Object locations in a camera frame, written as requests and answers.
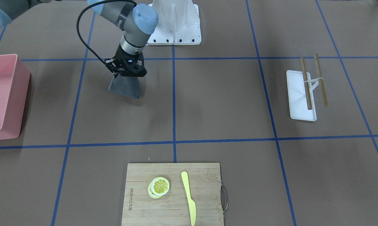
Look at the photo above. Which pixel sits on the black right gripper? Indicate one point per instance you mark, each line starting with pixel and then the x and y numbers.
pixel 118 59

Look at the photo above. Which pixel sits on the grey wiping cloth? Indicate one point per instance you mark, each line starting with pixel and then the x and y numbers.
pixel 125 86

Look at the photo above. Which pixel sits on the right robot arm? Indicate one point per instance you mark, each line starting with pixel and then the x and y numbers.
pixel 138 21

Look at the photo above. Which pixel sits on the pink plastic bin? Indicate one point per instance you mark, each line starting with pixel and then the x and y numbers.
pixel 14 82

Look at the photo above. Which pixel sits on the yellow lemon slice toy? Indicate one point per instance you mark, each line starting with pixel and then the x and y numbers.
pixel 158 187

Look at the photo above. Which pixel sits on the bamboo cutting board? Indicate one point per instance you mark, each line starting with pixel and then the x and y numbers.
pixel 172 209

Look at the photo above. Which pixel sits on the yellow plastic knife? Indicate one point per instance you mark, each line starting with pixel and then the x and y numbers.
pixel 191 202

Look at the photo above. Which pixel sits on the white rectangular tray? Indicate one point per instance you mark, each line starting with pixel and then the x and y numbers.
pixel 297 99

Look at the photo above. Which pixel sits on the wooden chopstick inner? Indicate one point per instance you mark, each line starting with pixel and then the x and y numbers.
pixel 306 83

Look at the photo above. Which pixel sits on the wooden chopstick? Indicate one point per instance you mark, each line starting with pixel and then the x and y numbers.
pixel 306 83
pixel 321 80

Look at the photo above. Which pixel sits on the wooden chopstick outer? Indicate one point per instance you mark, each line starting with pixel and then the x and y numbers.
pixel 321 80

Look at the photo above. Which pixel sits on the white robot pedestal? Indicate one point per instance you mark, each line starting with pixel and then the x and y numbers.
pixel 179 23

